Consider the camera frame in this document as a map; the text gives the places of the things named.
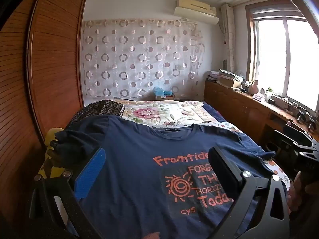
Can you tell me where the pale patterned window curtain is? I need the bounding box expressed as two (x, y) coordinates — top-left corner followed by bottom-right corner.
(221, 3), (236, 72)

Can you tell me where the yellow plush toy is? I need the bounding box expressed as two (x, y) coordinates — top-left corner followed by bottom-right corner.
(37, 127), (73, 180)

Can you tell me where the wooden sliding wardrobe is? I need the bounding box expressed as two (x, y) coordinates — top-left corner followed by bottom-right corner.
(0, 0), (88, 229)

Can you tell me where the sheer circle-patterned wall curtain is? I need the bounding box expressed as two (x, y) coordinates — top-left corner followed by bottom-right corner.
(81, 19), (206, 102)

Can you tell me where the long wooden cabinet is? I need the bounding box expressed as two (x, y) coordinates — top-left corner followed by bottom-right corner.
(204, 78), (319, 152)

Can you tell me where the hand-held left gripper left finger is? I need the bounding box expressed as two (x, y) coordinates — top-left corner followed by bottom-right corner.
(29, 147), (107, 239)

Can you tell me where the navy printed t-shirt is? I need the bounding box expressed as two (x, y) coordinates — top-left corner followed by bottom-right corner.
(55, 116), (289, 239)

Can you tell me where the dark blue bed sheet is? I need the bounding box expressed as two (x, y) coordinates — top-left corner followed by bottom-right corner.
(203, 102), (227, 123)

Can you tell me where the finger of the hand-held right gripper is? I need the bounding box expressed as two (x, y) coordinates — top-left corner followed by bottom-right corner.
(283, 124), (315, 143)
(291, 142), (318, 155)

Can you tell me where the white air deflector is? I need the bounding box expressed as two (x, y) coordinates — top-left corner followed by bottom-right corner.
(174, 7), (220, 25)

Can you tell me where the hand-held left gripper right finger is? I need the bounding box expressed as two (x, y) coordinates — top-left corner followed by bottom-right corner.
(208, 146), (291, 239)

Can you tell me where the small cardboard box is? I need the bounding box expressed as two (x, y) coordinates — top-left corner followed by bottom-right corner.
(155, 93), (175, 102)

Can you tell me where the floral patchwork quilt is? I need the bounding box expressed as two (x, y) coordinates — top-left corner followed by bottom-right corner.
(40, 99), (291, 195)

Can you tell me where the blue plastic bag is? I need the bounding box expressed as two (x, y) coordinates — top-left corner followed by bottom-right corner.
(153, 87), (175, 97)

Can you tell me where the dark circle-patterned pillow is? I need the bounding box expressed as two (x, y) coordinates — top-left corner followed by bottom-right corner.
(71, 100), (125, 125)

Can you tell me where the person's right hand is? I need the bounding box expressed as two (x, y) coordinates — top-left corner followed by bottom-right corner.
(287, 171), (319, 213)

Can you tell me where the wooden framed window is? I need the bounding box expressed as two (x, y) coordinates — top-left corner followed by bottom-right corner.
(245, 4), (319, 120)

